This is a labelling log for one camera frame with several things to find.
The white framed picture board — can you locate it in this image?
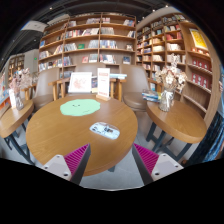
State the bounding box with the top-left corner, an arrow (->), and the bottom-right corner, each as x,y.
67,71 -> 93,95

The round wooden side table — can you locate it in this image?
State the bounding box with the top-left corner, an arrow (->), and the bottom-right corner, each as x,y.
145,99 -> 208,163
0,99 -> 36,164

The small white card sign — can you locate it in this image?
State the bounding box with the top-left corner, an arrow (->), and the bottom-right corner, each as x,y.
8,88 -> 18,109

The glass vase with dried flowers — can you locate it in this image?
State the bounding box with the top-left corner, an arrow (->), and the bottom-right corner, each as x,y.
155,54 -> 188,113
9,68 -> 33,111

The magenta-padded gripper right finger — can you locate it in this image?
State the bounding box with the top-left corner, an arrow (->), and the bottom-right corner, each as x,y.
131,143 -> 185,186

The stack of colourful books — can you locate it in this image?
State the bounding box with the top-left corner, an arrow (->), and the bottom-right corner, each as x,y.
141,89 -> 163,103

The dark cover book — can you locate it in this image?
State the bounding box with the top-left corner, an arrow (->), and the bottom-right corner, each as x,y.
91,76 -> 99,94

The small distant wooden bookshelf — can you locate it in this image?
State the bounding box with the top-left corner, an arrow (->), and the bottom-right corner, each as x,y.
8,53 -> 26,81

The transparent blue computer mouse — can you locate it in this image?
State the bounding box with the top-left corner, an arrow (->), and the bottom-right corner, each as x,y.
89,121 -> 121,140

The white sign on wooden base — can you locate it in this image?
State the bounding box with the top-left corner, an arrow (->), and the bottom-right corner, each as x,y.
95,67 -> 112,102

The light blue book stack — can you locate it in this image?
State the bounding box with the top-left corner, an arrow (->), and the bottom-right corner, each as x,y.
109,73 -> 128,81

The wooden bookshelf with yellow poster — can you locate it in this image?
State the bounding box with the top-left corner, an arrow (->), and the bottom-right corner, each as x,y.
134,13 -> 221,126

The green cloud-shaped mouse pad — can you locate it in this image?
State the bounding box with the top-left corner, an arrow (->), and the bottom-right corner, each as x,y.
59,98 -> 102,117

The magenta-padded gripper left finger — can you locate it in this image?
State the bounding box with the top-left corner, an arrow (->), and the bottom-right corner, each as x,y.
41,143 -> 92,186

